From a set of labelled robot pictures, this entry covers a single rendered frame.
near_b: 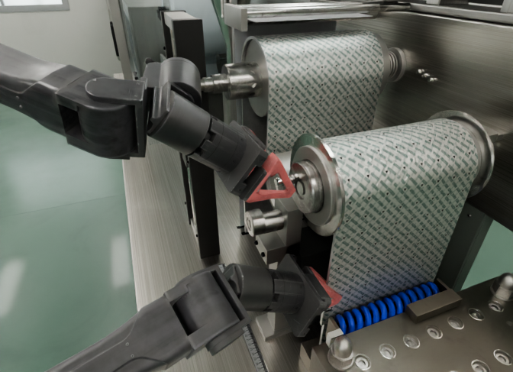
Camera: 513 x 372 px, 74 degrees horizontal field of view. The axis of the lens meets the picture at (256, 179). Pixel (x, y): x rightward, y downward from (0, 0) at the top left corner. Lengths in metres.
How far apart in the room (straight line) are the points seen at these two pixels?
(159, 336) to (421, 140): 0.41
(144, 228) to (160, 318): 0.63
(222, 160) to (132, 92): 0.12
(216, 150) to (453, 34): 0.49
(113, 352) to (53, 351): 1.63
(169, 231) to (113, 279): 1.24
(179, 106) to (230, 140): 0.07
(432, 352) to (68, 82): 0.60
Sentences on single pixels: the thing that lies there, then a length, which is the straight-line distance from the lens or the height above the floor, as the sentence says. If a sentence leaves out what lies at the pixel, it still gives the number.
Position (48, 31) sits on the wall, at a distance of 5.97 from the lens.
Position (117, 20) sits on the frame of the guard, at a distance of 1.32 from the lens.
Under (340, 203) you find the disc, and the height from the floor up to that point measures 1.27.
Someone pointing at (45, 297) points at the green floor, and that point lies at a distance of 2.26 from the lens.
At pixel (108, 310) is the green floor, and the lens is 2.05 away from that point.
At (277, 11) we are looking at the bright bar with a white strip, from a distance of 0.65.
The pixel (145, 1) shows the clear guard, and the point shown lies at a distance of 1.33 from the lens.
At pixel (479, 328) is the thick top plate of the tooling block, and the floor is 1.03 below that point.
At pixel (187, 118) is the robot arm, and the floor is 1.38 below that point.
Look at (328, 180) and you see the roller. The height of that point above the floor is 1.28.
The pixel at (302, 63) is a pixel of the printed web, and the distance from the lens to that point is 0.63.
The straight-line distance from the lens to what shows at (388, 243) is 0.56.
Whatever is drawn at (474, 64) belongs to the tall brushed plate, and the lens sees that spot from 0.71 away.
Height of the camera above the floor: 1.51
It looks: 32 degrees down
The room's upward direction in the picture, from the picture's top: straight up
